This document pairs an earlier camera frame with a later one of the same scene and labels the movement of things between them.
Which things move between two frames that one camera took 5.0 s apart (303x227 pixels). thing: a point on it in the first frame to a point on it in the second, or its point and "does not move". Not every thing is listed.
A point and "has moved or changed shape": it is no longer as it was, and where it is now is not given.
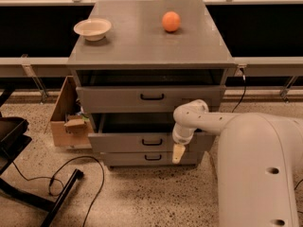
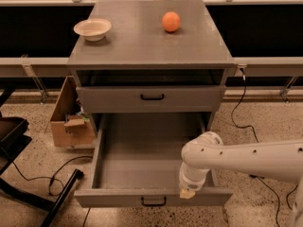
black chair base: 14,140 does not move
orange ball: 170,21 does not move
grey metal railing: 58,66 does not move
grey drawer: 146,142 has moved or changed shape
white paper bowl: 93,29 does not move
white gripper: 182,137 to 190,184
